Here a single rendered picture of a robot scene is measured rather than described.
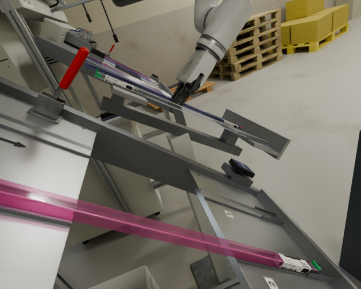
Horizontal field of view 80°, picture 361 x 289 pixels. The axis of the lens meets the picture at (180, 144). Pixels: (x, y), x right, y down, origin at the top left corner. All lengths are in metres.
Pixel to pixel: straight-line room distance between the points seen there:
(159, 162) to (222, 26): 0.39
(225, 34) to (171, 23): 3.72
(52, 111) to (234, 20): 0.48
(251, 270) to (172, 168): 0.21
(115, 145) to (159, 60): 3.85
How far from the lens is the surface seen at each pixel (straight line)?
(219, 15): 0.65
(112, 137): 0.37
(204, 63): 0.59
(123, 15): 4.07
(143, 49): 4.09
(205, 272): 1.27
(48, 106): 0.34
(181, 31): 4.40
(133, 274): 0.62
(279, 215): 0.49
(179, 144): 0.65
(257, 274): 0.29
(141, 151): 0.38
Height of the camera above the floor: 1.10
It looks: 29 degrees down
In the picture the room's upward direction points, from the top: 18 degrees counter-clockwise
